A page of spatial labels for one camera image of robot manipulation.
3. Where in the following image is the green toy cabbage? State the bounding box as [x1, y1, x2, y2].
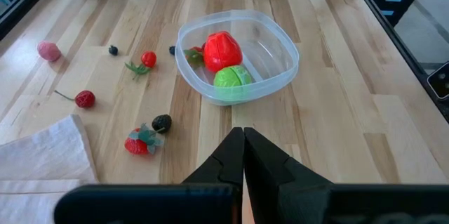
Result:
[213, 64, 253, 95]

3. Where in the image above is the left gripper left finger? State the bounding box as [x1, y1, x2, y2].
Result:
[182, 126, 246, 187]

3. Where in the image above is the strawberry with bright green leaves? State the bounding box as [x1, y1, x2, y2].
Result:
[182, 45, 206, 70]

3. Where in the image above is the dark toy blackberry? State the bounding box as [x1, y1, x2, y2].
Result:
[151, 113, 173, 134]

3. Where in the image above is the pink folded cloth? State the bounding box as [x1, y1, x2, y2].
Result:
[0, 113, 99, 224]

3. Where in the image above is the strawberry with teal leaves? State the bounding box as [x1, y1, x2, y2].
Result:
[123, 122, 165, 156]

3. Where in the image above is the red cherry with long stem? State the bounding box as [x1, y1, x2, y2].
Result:
[53, 89, 96, 109]

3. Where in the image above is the pink toy raspberry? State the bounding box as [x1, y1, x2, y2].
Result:
[36, 40, 62, 62]

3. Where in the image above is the red toy pepper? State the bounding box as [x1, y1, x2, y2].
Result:
[202, 30, 243, 74]

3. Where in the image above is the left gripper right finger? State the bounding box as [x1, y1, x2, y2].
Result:
[244, 126, 333, 224]

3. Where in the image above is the cherry tomato with green leaf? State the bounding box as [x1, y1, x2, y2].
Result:
[124, 51, 158, 81]

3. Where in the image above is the small silver camera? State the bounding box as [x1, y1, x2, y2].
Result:
[426, 61, 449, 100]

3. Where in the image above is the clear plastic tupperware container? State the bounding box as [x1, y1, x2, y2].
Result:
[174, 8, 300, 107]

